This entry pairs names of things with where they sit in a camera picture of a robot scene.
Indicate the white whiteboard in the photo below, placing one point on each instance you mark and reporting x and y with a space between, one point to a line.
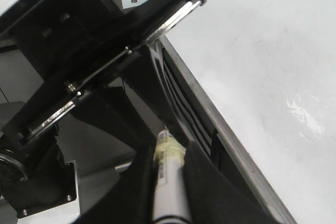
269 68

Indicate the white black-tip whiteboard marker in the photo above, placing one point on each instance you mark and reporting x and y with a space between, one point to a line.
170 203

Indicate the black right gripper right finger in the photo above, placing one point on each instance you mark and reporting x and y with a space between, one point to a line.
211 196

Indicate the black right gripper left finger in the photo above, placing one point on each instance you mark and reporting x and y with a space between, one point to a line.
130 199

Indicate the grey whiteboard ledge rail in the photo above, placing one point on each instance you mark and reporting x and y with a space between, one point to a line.
218 140

